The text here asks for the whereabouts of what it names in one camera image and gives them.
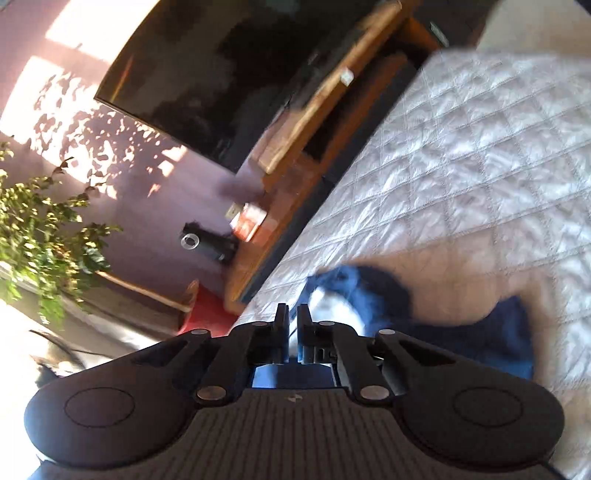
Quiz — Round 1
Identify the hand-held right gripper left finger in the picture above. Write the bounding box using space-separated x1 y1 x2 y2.
139 303 291 408

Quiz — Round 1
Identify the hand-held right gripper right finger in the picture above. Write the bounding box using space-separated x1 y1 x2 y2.
297 305 458 408

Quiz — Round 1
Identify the dark blue garment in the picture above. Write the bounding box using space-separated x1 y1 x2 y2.
302 264 535 381

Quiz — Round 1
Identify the red plant pot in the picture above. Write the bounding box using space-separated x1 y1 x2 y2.
177 281 242 337

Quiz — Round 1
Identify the black cylindrical speaker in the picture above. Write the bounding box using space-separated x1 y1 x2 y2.
180 222 239 265

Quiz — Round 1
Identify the orange and white box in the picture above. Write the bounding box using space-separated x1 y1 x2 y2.
229 202 268 243

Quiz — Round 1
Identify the wooden television stand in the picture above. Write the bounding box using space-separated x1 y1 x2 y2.
224 0 441 315

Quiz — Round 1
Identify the silver quilted blanket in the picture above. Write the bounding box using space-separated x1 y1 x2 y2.
239 46 591 480

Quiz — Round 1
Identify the black flat television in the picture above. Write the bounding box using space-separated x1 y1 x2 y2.
94 0 455 175

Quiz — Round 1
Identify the green potted tree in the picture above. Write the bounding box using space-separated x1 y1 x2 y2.
0 142 197 326

